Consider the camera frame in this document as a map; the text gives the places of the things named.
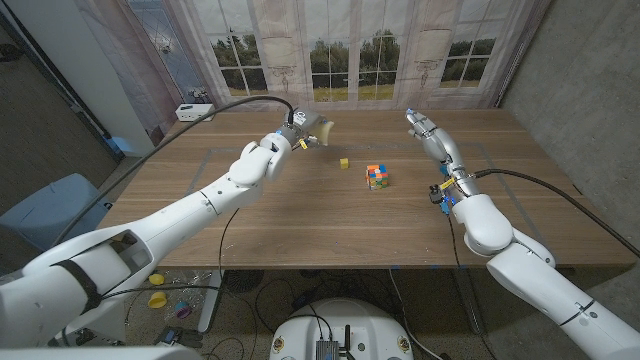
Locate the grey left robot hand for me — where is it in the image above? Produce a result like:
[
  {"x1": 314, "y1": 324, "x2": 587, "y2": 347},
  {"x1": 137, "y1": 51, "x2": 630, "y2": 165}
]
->
[{"x1": 277, "y1": 108, "x2": 329, "y2": 151}]

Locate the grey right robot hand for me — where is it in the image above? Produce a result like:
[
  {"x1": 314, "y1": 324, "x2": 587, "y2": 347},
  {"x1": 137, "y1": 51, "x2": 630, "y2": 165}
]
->
[{"x1": 404, "y1": 108, "x2": 481, "y2": 199}]

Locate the yellow sponge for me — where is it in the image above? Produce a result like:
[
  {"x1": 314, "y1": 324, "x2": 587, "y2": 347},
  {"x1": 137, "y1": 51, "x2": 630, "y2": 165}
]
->
[{"x1": 314, "y1": 119, "x2": 335, "y2": 147}]

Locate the multicoloured Rubik's cube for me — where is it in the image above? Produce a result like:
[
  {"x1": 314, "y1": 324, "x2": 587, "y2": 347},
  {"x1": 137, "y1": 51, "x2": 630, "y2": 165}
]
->
[{"x1": 365, "y1": 164, "x2": 390, "y2": 191}]

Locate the white power strip box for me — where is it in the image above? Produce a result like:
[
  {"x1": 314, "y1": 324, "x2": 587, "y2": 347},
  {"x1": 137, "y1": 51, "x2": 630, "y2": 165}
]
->
[{"x1": 175, "y1": 103, "x2": 217, "y2": 122}]

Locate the printed window backdrop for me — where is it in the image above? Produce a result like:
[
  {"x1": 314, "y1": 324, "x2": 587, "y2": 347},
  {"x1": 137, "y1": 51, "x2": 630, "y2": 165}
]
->
[{"x1": 74, "y1": 0, "x2": 554, "y2": 146}]

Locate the dark grey table leg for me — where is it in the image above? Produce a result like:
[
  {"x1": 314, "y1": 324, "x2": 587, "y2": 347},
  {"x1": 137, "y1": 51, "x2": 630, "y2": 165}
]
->
[{"x1": 452, "y1": 267, "x2": 486, "y2": 335}]

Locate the black round floor base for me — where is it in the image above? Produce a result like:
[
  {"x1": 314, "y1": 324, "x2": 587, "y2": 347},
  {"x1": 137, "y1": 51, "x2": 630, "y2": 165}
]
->
[{"x1": 223, "y1": 269, "x2": 265, "y2": 295}]

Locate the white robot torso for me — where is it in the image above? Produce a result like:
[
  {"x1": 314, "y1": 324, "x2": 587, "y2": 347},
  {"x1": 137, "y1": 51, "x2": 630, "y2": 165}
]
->
[{"x1": 269, "y1": 298, "x2": 415, "y2": 360}]

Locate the white table leg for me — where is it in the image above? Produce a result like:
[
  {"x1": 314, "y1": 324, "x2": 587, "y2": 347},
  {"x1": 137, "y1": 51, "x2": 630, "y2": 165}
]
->
[{"x1": 197, "y1": 269, "x2": 226, "y2": 334}]

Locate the blue and black floor device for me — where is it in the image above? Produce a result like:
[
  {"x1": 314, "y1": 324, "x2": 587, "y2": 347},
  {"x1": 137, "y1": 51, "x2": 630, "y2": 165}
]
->
[{"x1": 154, "y1": 327, "x2": 204, "y2": 349}]

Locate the blue chair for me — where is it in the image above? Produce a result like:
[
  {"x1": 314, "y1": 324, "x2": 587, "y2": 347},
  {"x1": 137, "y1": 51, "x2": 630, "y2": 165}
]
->
[{"x1": 0, "y1": 173, "x2": 112, "y2": 256}]

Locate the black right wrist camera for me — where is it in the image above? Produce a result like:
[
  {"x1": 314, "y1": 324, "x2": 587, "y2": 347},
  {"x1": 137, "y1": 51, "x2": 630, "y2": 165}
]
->
[{"x1": 428, "y1": 183, "x2": 454, "y2": 216}]

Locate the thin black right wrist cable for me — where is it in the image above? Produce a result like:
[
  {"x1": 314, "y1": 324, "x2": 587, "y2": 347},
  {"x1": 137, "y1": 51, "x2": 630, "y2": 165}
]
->
[{"x1": 447, "y1": 213, "x2": 496, "y2": 360}]

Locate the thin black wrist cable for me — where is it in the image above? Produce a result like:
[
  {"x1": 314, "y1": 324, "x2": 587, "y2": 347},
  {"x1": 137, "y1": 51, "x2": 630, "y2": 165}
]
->
[
  {"x1": 447, "y1": 213, "x2": 496, "y2": 360},
  {"x1": 99, "y1": 208, "x2": 241, "y2": 301}
]

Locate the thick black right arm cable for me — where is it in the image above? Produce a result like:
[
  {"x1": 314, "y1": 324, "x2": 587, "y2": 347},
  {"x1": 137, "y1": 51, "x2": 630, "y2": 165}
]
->
[{"x1": 471, "y1": 168, "x2": 640, "y2": 259}]

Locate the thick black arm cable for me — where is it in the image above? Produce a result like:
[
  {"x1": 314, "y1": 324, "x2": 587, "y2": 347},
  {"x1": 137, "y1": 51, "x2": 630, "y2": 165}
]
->
[
  {"x1": 471, "y1": 168, "x2": 640, "y2": 259},
  {"x1": 52, "y1": 94, "x2": 296, "y2": 247}
]

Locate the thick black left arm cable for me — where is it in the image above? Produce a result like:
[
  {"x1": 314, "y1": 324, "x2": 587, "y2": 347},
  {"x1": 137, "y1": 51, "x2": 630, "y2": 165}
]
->
[{"x1": 52, "y1": 94, "x2": 296, "y2": 247}]

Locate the thin black left wrist cable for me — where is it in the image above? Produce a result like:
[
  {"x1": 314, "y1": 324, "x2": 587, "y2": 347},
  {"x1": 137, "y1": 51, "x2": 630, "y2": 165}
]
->
[{"x1": 99, "y1": 208, "x2": 241, "y2": 301}]

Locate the white floor cable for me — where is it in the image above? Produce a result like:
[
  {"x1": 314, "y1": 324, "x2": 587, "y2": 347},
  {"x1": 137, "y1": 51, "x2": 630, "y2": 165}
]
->
[{"x1": 388, "y1": 268, "x2": 444, "y2": 360}]

